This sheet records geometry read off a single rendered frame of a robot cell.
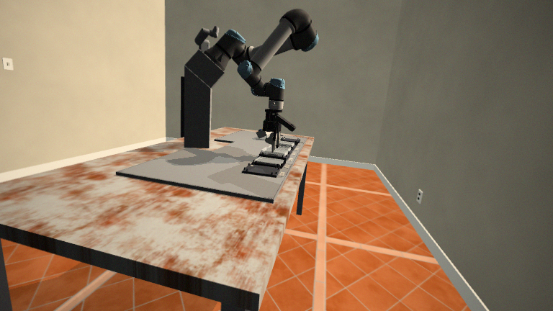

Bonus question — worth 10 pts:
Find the beige operator panel with colored buttons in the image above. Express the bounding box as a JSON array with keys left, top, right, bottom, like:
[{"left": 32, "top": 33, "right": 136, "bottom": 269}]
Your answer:
[{"left": 256, "top": 128, "right": 272, "bottom": 140}]

